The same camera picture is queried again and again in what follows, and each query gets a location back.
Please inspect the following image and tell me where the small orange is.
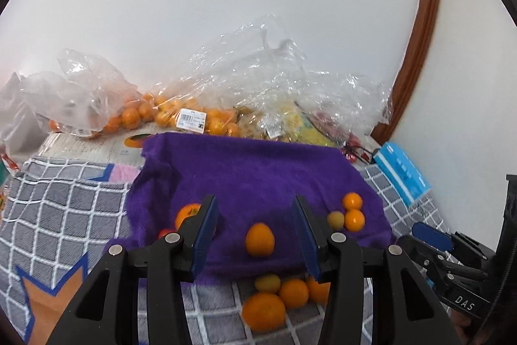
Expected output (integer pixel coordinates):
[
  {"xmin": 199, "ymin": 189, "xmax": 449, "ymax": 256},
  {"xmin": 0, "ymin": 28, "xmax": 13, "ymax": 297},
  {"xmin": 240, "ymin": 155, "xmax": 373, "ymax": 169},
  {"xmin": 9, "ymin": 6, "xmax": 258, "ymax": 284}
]
[
  {"xmin": 344, "ymin": 209, "xmax": 366, "ymax": 232},
  {"xmin": 279, "ymin": 278, "xmax": 310, "ymax": 309},
  {"xmin": 343, "ymin": 192, "xmax": 363, "ymax": 211},
  {"xmin": 306, "ymin": 276, "xmax": 331, "ymax": 304}
]

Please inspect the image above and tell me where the large clear bag of oranges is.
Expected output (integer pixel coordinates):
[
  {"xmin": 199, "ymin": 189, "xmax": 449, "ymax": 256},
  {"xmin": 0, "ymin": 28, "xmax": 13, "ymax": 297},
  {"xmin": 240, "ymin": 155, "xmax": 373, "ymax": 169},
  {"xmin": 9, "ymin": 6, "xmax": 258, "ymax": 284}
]
[{"xmin": 141, "ymin": 16, "xmax": 308, "ymax": 137}]

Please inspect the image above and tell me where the yellow-green plum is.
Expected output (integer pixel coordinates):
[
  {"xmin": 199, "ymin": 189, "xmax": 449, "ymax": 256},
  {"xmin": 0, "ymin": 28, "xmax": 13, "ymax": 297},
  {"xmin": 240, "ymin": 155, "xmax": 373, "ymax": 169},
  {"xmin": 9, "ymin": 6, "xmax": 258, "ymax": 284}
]
[
  {"xmin": 326, "ymin": 211, "xmax": 345, "ymax": 230},
  {"xmin": 254, "ymin": 274, "xmax": 282, "ymax": 292}
]

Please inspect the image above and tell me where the clear bag with yellow contents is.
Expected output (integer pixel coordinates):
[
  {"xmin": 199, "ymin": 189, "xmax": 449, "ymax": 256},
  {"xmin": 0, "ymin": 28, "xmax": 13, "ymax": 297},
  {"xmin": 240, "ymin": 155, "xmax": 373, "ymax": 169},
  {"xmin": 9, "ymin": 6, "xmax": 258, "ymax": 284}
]
[{"xmin": 258, "ymin": 70, "xmax": 394, "ymax": 149}]

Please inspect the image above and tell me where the black cable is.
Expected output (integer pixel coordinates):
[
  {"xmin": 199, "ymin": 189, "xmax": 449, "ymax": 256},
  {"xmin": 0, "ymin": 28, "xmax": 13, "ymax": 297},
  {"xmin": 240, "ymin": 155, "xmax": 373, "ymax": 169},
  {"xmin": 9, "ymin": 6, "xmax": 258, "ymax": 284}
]
[{"xmin": 341, "ymin": 141, "xmax": 378, "ymax": 165}]

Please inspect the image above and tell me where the small clear bag of oranges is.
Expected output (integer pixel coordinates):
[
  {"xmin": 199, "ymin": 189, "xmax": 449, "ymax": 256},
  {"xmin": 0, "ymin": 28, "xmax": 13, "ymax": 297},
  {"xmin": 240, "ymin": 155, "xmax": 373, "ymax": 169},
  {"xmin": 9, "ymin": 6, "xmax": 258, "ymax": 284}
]
[{"xmin": 57, "ymin": 48, "xmax": 142, "ymax": 137}]

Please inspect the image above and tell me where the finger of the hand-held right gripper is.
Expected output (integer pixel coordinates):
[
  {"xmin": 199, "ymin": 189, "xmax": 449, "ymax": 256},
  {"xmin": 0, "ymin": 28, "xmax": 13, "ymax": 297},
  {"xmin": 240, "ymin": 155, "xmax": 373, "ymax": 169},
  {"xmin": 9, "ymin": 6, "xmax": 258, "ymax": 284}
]
[
  {"xmin": 398, "ymin": 235, "xmax": 485, "ymax": 291},
  {"xmin": 412, "ymin": 222, "xmax": 495, "ymax": 269}
]

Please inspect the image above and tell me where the large orange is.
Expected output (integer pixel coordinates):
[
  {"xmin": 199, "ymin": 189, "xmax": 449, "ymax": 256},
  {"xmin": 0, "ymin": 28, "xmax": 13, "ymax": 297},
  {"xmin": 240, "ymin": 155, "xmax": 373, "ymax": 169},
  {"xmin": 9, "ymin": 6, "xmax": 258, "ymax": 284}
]
[{"xmin": 241, "ymin": 292, "xmax": 287, "ymax": 331}]

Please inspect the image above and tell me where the white plastic bag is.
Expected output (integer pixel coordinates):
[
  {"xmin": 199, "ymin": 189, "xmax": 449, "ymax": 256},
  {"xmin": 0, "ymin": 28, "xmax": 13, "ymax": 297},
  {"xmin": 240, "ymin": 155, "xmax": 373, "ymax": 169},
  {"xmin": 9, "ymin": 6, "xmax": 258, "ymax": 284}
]
[{"xmin": 0, "ymin": 72, "xmax": 61, "ymax": 172}]

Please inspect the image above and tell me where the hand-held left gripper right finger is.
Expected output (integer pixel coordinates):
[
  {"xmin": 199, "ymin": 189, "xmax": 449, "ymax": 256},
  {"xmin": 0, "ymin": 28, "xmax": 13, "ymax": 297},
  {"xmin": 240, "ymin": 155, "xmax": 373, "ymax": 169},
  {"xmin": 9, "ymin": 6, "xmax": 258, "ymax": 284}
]
[{"xmin": 293, "ymin": 195, "xmax": 461, "ymax": 345}]

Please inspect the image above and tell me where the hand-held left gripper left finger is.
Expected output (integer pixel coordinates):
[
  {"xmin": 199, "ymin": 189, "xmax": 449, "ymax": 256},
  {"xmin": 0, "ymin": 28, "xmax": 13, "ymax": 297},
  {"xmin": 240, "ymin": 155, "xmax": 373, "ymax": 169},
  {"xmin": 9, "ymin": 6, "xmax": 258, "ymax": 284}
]
[{"xmin": 46, "ymin": 195, "xmax": 221, "ymax": 345}]

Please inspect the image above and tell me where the grey checked star blanket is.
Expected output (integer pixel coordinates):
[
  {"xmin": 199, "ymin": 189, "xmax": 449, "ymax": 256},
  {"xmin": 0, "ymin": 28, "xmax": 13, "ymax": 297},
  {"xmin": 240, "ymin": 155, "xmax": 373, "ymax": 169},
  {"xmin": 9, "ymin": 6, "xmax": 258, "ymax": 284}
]
[{"xmin": 0, "ymin": 155, "xmax": 457, "ymax": 345}]

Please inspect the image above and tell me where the blue tissue pack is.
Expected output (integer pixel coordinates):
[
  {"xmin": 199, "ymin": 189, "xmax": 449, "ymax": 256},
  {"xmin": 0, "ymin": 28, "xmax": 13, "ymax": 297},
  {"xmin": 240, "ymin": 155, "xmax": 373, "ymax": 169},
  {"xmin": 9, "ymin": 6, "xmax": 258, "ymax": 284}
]
[{"xmin": 374, "ymin": 143, "xmax": 431, "ymax": 206}]

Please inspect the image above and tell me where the oval orange citrus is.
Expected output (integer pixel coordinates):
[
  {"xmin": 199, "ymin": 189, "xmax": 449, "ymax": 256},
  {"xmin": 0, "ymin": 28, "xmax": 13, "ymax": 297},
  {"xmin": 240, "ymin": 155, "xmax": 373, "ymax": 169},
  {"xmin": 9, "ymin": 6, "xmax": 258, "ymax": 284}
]
[{"xmin": 246, "ymin": 222, "xmax": 276, "ymax": 258}]

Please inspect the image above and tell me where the printed cardboard sheet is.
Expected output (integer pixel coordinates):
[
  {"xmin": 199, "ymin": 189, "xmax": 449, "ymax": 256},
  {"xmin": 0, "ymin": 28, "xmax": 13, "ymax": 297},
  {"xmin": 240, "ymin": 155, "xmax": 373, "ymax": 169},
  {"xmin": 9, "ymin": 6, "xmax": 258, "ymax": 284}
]
[{"xmin": 40, "ymin": 131, "xmax": 156, "ymax": 168}]

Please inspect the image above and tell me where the brown wooden door frame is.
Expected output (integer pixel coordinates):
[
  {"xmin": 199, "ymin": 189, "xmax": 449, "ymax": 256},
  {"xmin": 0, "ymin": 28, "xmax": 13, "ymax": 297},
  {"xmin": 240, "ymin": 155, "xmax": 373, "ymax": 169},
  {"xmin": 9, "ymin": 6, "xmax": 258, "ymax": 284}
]
[{"xmin": 369, "ymin": 0, "xmax": 444, "ymax": 146}]

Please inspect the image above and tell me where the purple towel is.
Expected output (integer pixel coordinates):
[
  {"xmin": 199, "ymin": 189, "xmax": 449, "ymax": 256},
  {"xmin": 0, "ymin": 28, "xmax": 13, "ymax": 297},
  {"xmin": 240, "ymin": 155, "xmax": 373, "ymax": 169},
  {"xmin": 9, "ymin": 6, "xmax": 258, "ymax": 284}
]
[{"xmin": 103, "ymin": 132, "xmax": 396, "ymax": 283}]

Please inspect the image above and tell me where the orange with green stem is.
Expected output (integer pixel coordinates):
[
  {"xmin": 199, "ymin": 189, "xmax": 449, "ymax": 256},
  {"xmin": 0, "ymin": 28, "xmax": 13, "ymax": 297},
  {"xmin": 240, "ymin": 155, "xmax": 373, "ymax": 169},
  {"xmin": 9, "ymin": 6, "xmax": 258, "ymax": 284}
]
[{"xmin": 174, "ymin": 203, "xmax": 203, "ymax": 231}]

